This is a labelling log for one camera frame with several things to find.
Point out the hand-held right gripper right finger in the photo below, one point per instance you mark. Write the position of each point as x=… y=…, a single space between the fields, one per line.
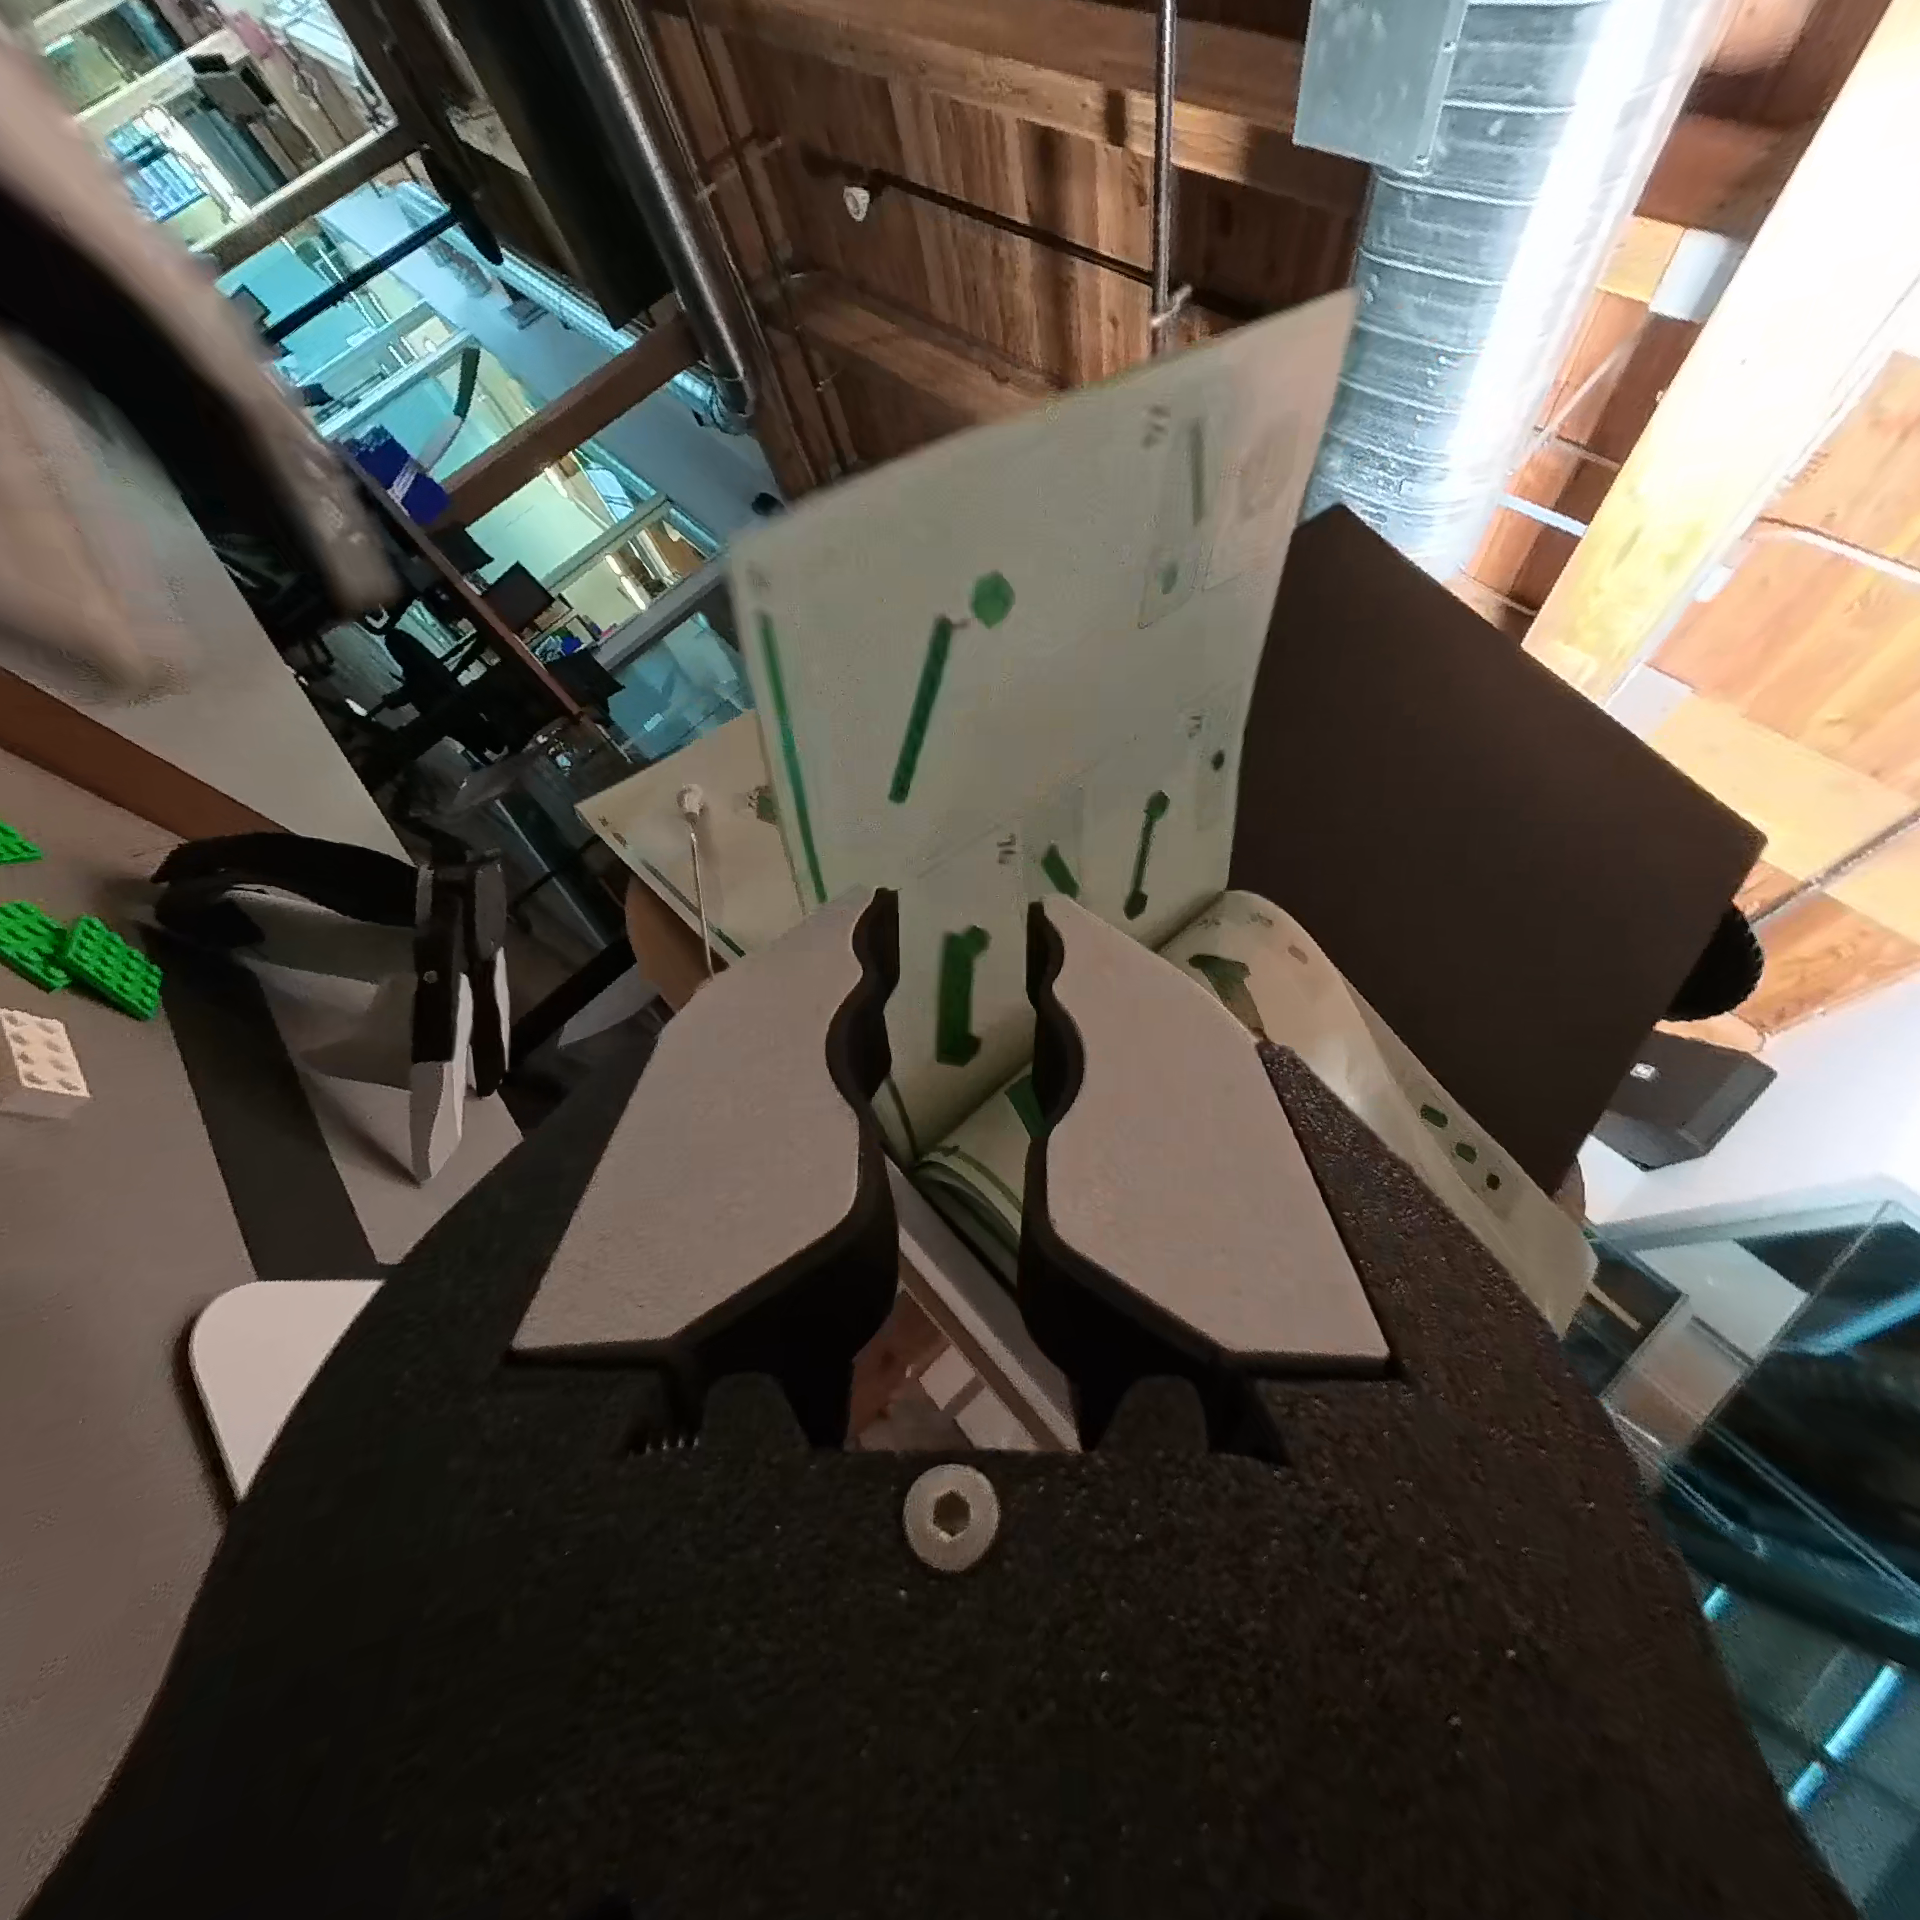
x=1185 y=1186

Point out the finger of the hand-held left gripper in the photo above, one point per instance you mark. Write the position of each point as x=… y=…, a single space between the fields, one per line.
x=75 y=557
x=150 y=270

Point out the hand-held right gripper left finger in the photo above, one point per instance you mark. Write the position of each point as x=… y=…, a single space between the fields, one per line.
x=721 y=1186

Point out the lego instruction booklet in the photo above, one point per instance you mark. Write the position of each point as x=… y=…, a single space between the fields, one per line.
x=1049 y=599

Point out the pile of bright green lego pieces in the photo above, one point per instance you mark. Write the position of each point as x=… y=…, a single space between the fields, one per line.
x=106 y=969

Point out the white lego brick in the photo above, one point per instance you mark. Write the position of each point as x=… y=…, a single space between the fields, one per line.
x=37 y=1060

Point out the row of office desks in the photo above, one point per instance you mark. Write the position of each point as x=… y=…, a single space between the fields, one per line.
x=451 y=675

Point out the unused black white gripper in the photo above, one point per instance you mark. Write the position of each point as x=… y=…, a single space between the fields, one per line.
x=346 y=1020

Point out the dark rectangular panel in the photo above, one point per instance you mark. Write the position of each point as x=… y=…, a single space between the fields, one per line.
x=1499 y=841

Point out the white book stand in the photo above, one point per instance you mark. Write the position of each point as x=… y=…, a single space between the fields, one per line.
x=270 y=1365

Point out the black speaker box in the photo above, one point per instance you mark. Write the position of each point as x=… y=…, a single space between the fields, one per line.
x=1688 y=1103

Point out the metal ceiling pipe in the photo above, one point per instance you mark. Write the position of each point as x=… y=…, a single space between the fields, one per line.
x=661 y=196

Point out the glass railing panel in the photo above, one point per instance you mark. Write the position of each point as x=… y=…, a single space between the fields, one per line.
x=1770 y=1349

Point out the silver air duct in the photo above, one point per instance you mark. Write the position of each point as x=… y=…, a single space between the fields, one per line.
x=1441 y=301

